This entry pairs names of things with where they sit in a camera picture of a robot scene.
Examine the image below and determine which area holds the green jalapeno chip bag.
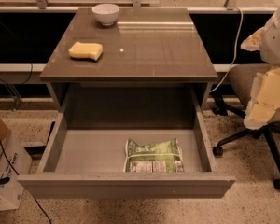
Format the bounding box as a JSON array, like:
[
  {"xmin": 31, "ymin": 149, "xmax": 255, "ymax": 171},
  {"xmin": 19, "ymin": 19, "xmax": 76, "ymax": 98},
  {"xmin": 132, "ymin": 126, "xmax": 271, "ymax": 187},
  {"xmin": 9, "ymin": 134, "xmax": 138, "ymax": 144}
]
[{"xmin": 123, "ymin": 138, "xmax": 184, "ymax": 173}]

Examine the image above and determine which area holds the white cardboard box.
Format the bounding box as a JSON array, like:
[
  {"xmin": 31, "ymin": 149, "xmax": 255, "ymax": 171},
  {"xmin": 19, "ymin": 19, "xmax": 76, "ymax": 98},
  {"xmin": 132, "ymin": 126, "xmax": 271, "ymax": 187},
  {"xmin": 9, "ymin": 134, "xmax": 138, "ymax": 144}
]
[{"xmin": 0, "ymin": 132, "xmax": 32, "ymax": 211}]

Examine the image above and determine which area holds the white cable on wall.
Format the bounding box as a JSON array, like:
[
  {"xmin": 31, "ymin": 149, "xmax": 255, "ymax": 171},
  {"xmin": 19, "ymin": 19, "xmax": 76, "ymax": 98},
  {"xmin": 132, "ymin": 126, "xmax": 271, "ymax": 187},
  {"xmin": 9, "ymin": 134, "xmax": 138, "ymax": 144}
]
[{"xmin": 209, "ymin": 7, "xmax": 245, "ymax": 94}]

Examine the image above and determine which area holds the white ceramic bowl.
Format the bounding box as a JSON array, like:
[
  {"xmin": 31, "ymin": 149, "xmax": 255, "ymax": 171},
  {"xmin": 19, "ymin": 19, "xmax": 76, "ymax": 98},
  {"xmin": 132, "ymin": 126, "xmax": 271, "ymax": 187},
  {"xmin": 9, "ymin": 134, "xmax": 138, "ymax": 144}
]
[{"xmin": 91, "ymin": 4, "xmax": 120, "ymax": 26}]

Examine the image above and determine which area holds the open grey top drawer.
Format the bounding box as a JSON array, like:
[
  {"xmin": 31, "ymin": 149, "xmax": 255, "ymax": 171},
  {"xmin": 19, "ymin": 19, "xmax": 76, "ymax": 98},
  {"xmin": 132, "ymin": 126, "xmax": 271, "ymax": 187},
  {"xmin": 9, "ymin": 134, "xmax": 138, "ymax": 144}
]
[{"xmin": 19, "ymin": 88, "xmax": 235, "ymax": 199}]

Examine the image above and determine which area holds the brown cabinet with glossy top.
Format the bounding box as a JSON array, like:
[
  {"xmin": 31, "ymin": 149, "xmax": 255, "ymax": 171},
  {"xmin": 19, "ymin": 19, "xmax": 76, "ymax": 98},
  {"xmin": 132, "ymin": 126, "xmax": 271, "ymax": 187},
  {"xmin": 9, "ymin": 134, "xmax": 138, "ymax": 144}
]
[{"xmin": 39, "ymin": 7, "xmax": 219, "ymax": 130}]

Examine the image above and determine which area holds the yellow sponge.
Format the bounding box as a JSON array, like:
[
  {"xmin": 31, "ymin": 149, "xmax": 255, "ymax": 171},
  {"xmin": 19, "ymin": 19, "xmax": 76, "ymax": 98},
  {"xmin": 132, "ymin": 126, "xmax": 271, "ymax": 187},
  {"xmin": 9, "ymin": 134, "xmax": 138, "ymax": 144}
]
[{"xmin": 68, "ymin": 42, "xmax": 103, "ymax": 61}]

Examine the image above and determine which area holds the black cable on floor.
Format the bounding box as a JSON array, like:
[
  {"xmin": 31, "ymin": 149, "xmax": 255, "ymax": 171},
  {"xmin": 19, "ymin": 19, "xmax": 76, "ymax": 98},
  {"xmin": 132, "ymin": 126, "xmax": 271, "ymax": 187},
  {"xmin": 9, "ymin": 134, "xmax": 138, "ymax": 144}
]
[{"xmin": 0, "ymin": 123, "xmax": 53, "ymax": 224}]

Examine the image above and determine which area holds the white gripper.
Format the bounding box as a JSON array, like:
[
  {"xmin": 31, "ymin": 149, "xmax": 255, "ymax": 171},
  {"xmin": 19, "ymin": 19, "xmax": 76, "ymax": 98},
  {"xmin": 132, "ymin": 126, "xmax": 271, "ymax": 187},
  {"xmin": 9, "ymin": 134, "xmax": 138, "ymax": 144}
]
[{"xmin": 241, "ymin": 7, "xmax": 280, "ymax": 130}]

